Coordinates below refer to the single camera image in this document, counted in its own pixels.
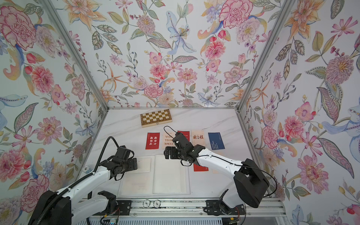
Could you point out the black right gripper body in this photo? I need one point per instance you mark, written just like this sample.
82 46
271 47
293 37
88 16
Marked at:
183 155

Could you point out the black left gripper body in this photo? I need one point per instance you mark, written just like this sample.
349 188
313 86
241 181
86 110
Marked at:
125 166

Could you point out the red card white characters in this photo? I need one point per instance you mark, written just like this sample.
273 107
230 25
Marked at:
152 142

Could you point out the white photo album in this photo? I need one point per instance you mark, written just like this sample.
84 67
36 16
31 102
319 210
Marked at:
155 176

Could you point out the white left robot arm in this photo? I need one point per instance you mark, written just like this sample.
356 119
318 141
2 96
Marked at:
67 207

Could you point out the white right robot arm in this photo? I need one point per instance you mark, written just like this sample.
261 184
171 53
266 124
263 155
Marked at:
249 183

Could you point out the beige time will tell card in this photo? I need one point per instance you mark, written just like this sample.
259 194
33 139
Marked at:
167 140

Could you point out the red you can do it card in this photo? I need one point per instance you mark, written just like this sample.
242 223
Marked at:
186 134

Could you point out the beige card red characters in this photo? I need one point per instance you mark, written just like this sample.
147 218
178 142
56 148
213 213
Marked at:
198 137

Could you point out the red card lower right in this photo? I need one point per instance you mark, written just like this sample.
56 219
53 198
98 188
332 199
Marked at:
200 168

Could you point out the dark blue card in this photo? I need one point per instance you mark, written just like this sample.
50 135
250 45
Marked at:
216 141

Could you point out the wooden folding chess board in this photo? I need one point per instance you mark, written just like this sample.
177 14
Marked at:
155 118

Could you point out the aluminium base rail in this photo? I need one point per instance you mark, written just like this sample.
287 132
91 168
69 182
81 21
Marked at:
184 211

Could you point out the aluminium corner post left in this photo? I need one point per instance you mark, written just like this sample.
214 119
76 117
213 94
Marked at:
64 34

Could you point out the aluminium corner post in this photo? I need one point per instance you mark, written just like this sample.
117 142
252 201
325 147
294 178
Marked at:
283 14
64 34

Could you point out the aluminium corner post right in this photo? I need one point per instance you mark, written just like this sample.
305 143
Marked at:
283 14

